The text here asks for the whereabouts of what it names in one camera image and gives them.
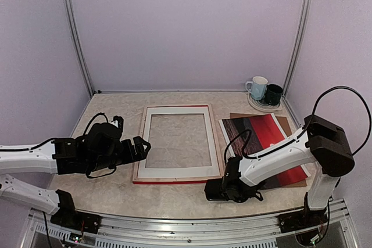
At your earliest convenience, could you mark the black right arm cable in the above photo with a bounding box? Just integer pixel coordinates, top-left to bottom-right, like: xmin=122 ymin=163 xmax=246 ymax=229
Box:
xmin=223 ymin=85 xmax=369 ymax=173

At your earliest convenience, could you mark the white plate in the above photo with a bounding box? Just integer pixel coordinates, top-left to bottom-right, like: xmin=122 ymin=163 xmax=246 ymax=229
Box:
xmin=248 ymin=93 xmax=282 ymax=113

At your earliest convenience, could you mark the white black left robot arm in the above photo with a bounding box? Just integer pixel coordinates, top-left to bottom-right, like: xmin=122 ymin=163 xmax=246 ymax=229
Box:
xmin=1 ymin=121 xmax=151 ymax=228

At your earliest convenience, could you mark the red wooden picture frame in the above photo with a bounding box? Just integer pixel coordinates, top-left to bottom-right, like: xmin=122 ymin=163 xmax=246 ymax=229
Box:
xmin=132 ymin=103 xmax=225 ymax=185

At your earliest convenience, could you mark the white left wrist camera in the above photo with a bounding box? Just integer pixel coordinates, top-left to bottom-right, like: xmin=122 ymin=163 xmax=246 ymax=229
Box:
xmin=111 ymin=116 xmax=124 ymax=131

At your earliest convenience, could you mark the dark green mug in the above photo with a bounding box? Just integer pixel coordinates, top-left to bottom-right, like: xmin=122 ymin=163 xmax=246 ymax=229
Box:
xmin=264 ymin=84 xmax=283 ymax=106

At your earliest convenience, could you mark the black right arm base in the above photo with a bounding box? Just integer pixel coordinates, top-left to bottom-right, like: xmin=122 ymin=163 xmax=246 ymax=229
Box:
xmin=278 ymin=195 xmax=329 ymax=233

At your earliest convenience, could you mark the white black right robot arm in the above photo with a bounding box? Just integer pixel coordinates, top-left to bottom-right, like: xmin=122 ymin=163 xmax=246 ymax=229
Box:
xmin=204 ymin=115 xmax=355 ymax=227

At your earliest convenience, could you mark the red sunset photo white border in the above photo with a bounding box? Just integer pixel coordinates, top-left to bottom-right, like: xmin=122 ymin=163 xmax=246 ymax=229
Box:
xmin=218 ymin=113 xmax=311 ymax=191

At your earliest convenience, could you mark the aluminium corner post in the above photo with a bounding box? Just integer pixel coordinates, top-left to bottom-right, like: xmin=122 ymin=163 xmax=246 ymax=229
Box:
xmin=63 ymin=0 xmax=95 ymax=98
xmin=283 ymin=0 xmax=312 ymax=98

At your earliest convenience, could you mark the light blue mug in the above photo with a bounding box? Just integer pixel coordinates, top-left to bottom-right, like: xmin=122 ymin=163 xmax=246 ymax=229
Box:
xmin=245 ymin=76 xmax=268 ymax=100

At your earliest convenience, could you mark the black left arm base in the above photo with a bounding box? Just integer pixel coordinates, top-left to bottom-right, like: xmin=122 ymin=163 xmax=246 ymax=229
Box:
xmin=51 ymin=189 xmax=102 ymax=234

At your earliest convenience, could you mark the aluminium front rail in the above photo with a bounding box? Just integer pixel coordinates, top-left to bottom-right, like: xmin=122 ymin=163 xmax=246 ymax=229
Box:
xmin=22 ymin=200 xmax=358 ymax=248

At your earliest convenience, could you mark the right aluminium corner post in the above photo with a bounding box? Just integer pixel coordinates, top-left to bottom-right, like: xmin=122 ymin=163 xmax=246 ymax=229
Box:
xmin=283 ymin=0 xmax=312 ymax=98

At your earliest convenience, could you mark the brown frame backing board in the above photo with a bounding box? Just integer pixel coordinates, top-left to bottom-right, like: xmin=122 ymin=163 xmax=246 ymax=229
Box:
xmin=229 ymin=112 xmax=308 ymax=188

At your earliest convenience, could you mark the left aluminium corner post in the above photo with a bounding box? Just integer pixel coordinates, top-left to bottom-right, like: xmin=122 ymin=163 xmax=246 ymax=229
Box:
xmin=63 ymin=0 xmax=95 ymax=98

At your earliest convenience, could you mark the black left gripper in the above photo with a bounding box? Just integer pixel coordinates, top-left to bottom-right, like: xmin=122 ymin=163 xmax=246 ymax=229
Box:
xmin=87 ymin=136 xmax=151 ymax=172

